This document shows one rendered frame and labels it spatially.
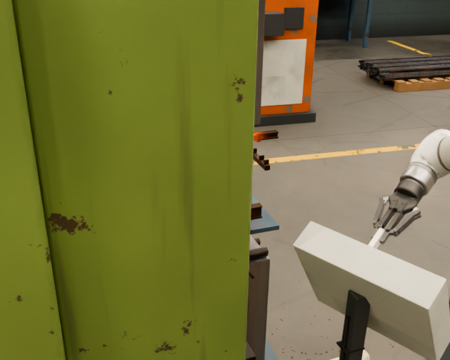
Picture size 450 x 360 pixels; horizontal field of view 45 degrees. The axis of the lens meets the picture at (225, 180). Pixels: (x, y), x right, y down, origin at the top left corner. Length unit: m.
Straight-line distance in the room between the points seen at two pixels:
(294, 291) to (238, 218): 1.91
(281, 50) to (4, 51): 4.64
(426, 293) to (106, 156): 0.70
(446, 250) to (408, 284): 2.52
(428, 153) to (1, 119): 1.15
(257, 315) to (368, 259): 0.65
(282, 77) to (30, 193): 4.65
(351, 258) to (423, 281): 0.16
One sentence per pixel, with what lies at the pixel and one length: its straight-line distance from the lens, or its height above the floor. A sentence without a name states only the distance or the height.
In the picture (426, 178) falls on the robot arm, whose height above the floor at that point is 1.21.
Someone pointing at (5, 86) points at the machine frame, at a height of 1.62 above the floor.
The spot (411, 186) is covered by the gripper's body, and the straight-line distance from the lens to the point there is 1.59.
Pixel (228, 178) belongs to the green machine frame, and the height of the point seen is 1.36.
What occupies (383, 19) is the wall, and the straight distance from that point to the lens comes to 10.61.
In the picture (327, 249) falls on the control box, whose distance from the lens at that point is 1.27.
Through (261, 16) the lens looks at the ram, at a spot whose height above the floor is 1.64.
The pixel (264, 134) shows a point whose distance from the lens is 2.33.
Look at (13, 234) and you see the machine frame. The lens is 0.99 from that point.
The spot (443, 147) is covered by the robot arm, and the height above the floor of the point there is 1.30.
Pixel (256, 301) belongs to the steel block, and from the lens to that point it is 1.77.
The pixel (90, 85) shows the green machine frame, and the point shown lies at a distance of 1.01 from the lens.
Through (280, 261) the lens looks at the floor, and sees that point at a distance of 3.33.
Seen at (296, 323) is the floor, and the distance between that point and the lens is 2.89.
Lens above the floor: 1.85
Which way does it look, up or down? 25 degrees down
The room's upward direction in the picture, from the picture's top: 1 degrees clockwise
